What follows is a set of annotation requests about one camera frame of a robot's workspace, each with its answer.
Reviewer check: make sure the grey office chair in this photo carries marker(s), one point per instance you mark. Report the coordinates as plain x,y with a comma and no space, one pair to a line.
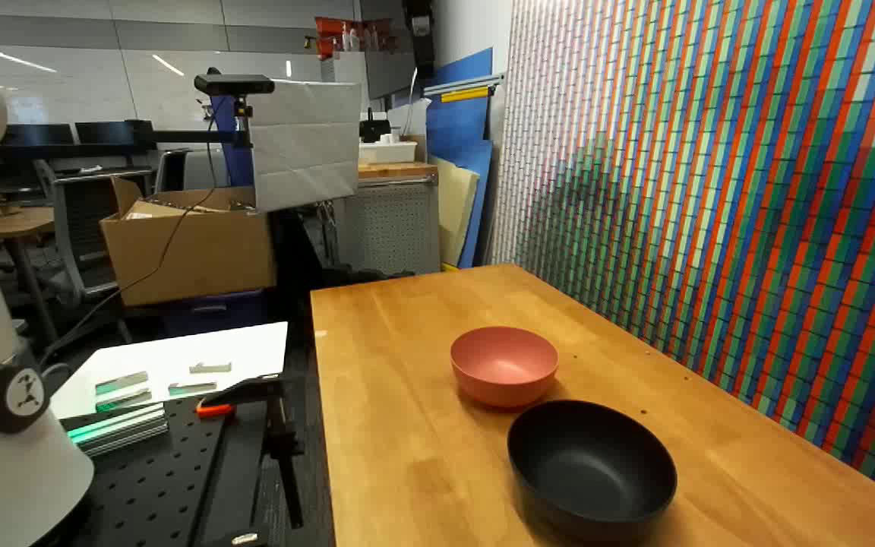
89,209

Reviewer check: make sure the cardboard box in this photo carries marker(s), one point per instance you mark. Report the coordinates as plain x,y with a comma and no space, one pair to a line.
190,258

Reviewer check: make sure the red fixture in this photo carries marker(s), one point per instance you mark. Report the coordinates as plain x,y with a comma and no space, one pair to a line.
330,38

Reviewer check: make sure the wooden desk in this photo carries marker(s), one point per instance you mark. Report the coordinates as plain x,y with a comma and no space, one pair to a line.
8,220

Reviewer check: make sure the orange bowl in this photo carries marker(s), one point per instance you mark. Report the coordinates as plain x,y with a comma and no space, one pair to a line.
502,360

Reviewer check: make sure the aluminium extrusion bar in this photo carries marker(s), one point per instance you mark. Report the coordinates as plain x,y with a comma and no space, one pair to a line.
118,427

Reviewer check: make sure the white flat panel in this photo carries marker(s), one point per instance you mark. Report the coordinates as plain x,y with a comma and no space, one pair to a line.
306,148

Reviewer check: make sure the black stand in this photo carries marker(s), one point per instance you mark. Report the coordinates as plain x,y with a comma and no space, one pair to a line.
281,444

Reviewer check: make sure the beige board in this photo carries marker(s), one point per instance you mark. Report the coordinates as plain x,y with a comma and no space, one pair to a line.
452,213

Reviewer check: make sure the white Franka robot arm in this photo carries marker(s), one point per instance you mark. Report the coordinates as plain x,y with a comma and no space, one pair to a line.
1,486

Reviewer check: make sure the blue camera post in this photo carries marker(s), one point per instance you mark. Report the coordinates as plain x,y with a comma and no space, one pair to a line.
231,141

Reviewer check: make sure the black bowl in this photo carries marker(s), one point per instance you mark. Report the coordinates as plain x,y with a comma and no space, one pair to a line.
589,472

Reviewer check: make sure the black perforated breadboard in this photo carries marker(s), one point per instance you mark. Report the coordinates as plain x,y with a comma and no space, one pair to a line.
153,486

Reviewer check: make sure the grey cabinet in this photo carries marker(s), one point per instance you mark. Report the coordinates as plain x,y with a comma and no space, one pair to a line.
393,229

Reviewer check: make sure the black stereo camera bar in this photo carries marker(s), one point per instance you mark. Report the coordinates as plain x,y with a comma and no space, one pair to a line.
234,83

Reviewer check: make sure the white paper sheet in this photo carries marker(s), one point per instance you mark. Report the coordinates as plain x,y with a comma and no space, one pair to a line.
243,351

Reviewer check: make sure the black computer monitor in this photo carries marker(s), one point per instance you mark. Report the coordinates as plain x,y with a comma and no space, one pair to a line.
35,135
112,133

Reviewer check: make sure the short metal bar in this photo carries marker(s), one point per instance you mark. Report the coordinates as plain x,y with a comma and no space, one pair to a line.
192,388
123,383
211,370

